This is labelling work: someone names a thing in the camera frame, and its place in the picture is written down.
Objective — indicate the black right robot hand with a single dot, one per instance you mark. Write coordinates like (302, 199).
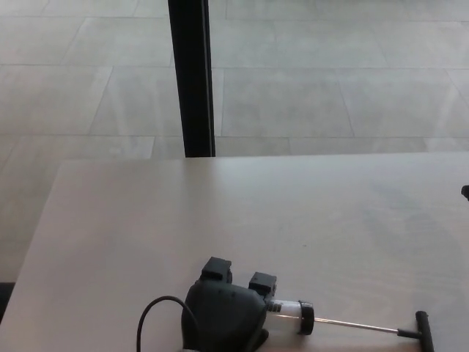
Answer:
(466, 191)

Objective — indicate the white Franklin air pump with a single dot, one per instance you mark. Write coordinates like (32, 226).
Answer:
(289, 313)

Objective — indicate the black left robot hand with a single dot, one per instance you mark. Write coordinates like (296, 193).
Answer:
(223, 315)

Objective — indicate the black vertical post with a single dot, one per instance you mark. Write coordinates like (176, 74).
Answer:
(190, 80)

